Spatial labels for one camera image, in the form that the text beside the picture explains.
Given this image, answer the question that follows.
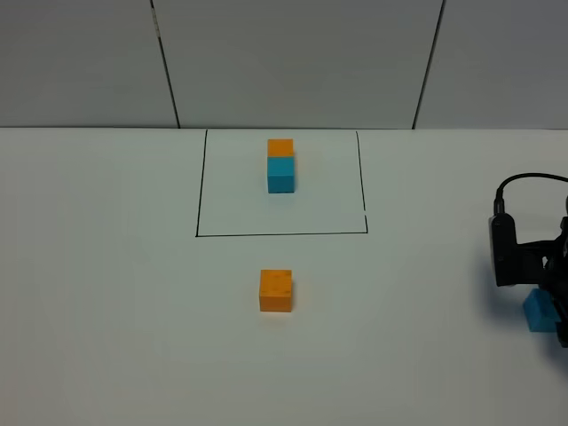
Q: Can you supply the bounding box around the blue template cube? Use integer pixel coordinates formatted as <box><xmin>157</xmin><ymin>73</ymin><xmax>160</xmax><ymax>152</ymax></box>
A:
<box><xmin>267</xmin><ymin>156</ymin><xmax>296</xmax><ymax>193</ymax></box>

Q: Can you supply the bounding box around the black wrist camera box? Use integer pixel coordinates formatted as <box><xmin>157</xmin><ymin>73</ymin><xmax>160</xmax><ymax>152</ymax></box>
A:
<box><xmin>489</xmin><ymin>213</ymin><xmax>518</xmax><ymax>287</ymax></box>

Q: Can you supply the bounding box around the orange template cube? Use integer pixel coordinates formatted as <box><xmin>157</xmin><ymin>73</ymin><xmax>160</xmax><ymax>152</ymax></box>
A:
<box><xmin>267</xmin><ymin>138</ymin><xmax>295</xmax><ymax>158</ymax></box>

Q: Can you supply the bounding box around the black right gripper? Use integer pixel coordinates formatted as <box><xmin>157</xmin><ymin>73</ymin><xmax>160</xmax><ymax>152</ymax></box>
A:
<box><xmin>517</xmin><ymin>217</ymin><xmax>567</xmax><ymax>348</ymax></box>

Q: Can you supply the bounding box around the black camera cable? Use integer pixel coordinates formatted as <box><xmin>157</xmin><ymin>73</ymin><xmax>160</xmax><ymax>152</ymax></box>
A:
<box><xmin>493</xmin><ymin>173</ymin><xmax>568</xmax><ymax>217</ymax></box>

